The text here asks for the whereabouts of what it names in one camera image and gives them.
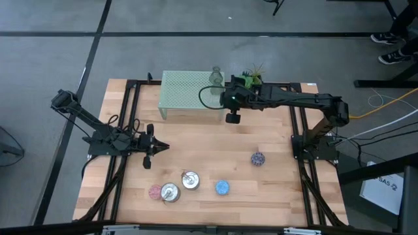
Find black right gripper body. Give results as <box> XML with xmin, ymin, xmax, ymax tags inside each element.
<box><xmin>220</xmin><ymin>74</ymin><xmax>244</xmax><ymax>125</ymax></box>

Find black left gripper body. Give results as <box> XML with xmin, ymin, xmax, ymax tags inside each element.
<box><xmin>137</xmin><ymin>123</ymin><xmax>156</xmax><ymax>170</ymax></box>

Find silver candle tin gold label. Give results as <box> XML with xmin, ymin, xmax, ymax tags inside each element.
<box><xmin>159</xmin><ymin>181</ymin><xmax>182</xmax><ymax>204</ymax></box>

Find silver candle tin orange label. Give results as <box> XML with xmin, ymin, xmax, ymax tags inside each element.
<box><xmin>181</xmin><ymin>170</ymin><xmax>201</xmax><ymax>191</ymax></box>

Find purple textured ball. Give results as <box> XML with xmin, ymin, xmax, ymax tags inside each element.
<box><xmin>250</xmin><ymin>151</ymin><xmax>266</xmax><ymax>167</ymax></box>

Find succulent in patterned pot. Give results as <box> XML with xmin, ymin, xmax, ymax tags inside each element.
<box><xmin>240</xmin><ymin>63</ymin><xmax>266</xmax><ymax>89</ymax></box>

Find green perforated metal shelf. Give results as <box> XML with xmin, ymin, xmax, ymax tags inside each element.
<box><xmin>157</xmin><ymin>70</ymin><xmax>226</xmax><ymax>121</ymax></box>

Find black crossbeam with silver brackets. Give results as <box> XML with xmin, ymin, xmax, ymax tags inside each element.
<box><xmin>0</xmin><ymin>220</ymin><xmax>418</xmax><ymax>235</ymax></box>

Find black chair base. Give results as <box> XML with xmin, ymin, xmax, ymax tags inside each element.
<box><xmin>263</xmin><ymin>0</ymin><xmax>285</xmax><ymax>16</ymax></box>

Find grey chair base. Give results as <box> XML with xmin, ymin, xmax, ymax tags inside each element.
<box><xmin>0</xmin><ymin>126</ymin><xmax>25</xmax><ymax>168</ymax></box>

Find black desk foot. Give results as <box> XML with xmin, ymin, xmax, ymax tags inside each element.
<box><xmin>354</xmin><ymin>61</ymin><xmax>418</xmax><ymax>89</ymax></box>

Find white printed box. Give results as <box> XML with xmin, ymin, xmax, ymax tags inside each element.
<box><xmin>359</xmin><ymin>161</ymin><xmax>404</xmax><ymax>215</ymax></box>

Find person's dark shoe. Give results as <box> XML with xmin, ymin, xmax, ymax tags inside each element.
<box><xmin>370</xmin><ymin>32</ymin><xmax>401</xmax><ymax>46</ymax></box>
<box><xmin>378</xmin><ymin>50</ymin><xmax>413</xmax><ymax>65</ymax></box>

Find person's leg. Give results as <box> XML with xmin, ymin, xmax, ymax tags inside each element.
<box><xmin>400</xmin><ymin>32</ymin><xmax>418</xmax><ymax>56</ymax></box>
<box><xmin>388</xmin><ymin>0</ymin><xmax>418</xmax><ymax>37</ymax></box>

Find black desk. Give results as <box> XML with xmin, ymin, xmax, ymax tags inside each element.
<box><xmin>338</xmin><ymin>152</ymin><xmax>418</xmax><ymax>235</ymax></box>

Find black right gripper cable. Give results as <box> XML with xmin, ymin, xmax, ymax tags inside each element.
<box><xmin>198</xmin><ymin>85</ymin><xmax>227</xmax><ymax>110</ymax></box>

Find black aluminium table frame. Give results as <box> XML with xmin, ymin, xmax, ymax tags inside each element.
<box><xmin>78</xmin><ymin>72</ymin><xmax>347</xmax><ymax>229</ymax></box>

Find yellow extension cable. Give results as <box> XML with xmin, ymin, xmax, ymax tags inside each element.
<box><xmin>348</xmin><ymin>87</ymin><xmax>418</xmax><ymax>120</ymax></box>

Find white cable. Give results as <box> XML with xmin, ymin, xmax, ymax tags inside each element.
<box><xmin>338</xmin><ymin>109</ymin><xmax>418</xmax><ymax>143</ymax></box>

